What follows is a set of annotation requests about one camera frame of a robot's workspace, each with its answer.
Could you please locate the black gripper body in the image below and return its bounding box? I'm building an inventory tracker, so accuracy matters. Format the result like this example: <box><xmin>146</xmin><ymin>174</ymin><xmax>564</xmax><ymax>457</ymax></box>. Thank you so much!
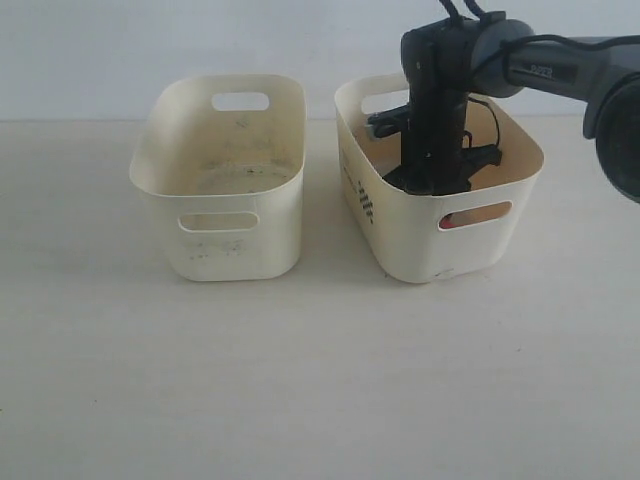
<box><xmin>384</xmin><ymin>19</ymin><xmax>476</xmax><ymax>196</ymax></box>

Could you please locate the orange-capped clear tube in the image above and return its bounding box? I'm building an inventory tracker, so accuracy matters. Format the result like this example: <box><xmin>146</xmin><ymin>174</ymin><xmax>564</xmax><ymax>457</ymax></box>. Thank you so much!
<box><xmin>439</xmin><ymin>213</ymin><xmax>464</xmax><ymax>230</ymax></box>

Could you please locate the cream plastic bin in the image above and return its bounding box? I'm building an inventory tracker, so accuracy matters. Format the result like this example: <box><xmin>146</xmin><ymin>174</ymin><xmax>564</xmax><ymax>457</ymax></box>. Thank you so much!
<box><xmin>334</xmin><ymin>73</ymin><xmax>544</xmax><ymax>284</ymax></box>
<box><xmin>129</xmin><ymin>74</ymin><xmax>307</xmax><ymax>282</ymax></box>

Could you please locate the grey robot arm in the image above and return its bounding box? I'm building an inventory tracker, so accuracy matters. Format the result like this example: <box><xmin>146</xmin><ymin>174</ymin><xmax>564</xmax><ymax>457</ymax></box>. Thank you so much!
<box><xmin>376</xmin><ymin>11</ymin><xmax>639</xmax><ymax>201</ymax></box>

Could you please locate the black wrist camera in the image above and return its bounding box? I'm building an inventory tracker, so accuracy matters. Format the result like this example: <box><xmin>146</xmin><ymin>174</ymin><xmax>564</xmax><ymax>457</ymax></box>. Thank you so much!
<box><xmin>365</xmin><ymin>104</ymin><xmax>410</xmax><ymax>140</ymax></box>

